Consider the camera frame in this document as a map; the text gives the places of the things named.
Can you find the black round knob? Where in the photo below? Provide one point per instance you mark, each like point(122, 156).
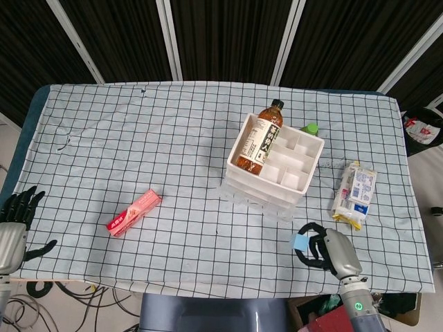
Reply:
point(437, 211)

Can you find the brown tea bottle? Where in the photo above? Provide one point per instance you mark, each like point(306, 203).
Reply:
point(263, 138)

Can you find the white blue snack package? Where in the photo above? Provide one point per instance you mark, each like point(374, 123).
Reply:
point(356, 193)

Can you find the cardboard box with clutter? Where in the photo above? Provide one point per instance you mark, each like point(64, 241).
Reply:
point(322, 311)

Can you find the grey-blue robot torso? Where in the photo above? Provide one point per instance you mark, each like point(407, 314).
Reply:
point(207, 314)

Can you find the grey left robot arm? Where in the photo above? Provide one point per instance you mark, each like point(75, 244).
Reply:
point(2, 290)

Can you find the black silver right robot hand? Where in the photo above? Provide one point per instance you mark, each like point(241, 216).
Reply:
point(341, 252)

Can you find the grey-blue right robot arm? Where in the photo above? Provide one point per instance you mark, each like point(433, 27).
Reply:
point(361, 307)

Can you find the blue sticky note pad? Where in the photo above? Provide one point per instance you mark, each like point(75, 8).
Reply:
point(301, 242)

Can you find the red toothpaste box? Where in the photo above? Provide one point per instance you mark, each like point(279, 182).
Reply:
point(135, 212)

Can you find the white partition frame post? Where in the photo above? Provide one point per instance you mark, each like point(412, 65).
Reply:
point(169, 38)
point(412, 52)
point(76, 41)
point(285, 41)

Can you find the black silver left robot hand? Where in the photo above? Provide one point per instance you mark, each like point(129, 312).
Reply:
point(10, 243)

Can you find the green bottle cap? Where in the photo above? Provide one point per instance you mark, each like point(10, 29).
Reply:
point(310, 129)

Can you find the blue table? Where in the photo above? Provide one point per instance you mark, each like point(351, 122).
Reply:
point(33, 107)

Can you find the white plastic storage box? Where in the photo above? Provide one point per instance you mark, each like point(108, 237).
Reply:
point(294, 155)

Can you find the white black checked tablecloth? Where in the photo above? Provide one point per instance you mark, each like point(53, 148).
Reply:
point(155, 145)

